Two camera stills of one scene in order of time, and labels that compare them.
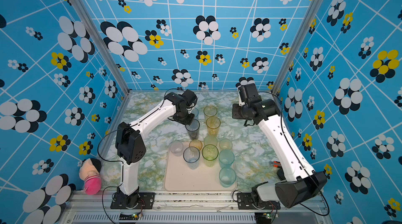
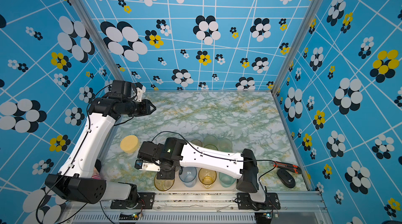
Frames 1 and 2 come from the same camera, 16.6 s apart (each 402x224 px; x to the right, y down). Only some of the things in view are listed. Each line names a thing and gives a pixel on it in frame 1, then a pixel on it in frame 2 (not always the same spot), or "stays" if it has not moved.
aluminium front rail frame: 185,208 stays
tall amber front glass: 213,124 to 207,177
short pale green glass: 225,144 stays
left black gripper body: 186,118 to 136,109
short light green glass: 210,140 stays
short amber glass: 196,143 stays
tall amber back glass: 210,111 to 163,185
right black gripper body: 240,112 to 163,174
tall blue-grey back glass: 196,111 to 188,176
